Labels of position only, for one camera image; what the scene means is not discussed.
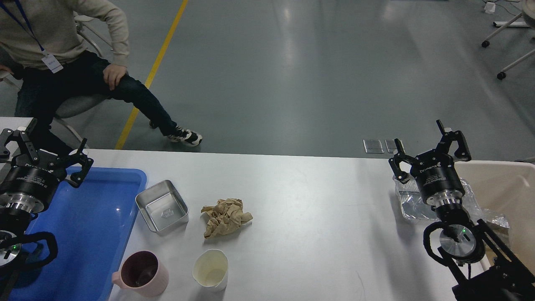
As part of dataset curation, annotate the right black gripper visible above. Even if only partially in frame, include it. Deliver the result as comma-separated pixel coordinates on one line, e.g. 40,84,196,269
388,120,472,206

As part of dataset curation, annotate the blue plastic tray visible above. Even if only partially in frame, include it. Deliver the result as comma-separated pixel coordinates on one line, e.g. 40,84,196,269
1,167,147,301

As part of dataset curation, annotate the square metal tin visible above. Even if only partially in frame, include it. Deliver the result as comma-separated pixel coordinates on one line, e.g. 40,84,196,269
135,180,189,236

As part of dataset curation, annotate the beige plastic bin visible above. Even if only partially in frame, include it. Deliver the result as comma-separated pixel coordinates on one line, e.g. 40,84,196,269
455,161,535,272

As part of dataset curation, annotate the white paper cup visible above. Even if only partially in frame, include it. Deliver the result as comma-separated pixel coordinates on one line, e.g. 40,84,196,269
192,249,229,293

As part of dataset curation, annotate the white rolling stand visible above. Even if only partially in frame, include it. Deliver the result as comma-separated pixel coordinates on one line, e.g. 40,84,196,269
481,0,535,80

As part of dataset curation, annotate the left floor outlet plate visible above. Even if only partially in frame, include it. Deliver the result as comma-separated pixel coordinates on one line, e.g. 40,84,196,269
363,139,385,154

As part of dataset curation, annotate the white side table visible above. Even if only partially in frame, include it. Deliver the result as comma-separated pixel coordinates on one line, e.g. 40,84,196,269
0,117,33,147

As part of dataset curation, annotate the grey office chair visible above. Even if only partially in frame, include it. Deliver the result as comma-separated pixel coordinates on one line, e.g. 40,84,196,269
1,12,113,142

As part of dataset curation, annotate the right floor outlet plate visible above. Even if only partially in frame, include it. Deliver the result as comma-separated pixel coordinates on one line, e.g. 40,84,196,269
384,138,406,154

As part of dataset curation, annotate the floor outlet plate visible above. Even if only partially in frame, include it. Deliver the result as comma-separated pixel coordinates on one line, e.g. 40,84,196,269
363,139,385,154
384,138,406,154

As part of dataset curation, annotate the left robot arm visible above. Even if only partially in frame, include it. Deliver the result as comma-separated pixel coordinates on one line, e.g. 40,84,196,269
0,118,94,301

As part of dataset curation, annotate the seated person beige sweater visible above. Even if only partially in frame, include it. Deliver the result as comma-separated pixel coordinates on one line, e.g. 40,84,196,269
0,0,202,154

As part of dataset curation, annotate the pink mug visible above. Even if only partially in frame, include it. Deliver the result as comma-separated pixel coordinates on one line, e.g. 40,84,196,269
111,251,169,298

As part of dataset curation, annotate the crumpled brown paper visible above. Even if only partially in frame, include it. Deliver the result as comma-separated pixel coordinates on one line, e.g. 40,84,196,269
201,198,253,239

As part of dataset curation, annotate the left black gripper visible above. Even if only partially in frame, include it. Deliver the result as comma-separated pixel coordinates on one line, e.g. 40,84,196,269
0,118,94,214

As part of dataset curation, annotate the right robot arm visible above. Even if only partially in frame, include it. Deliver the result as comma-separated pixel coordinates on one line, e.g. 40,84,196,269
389,120,535,301

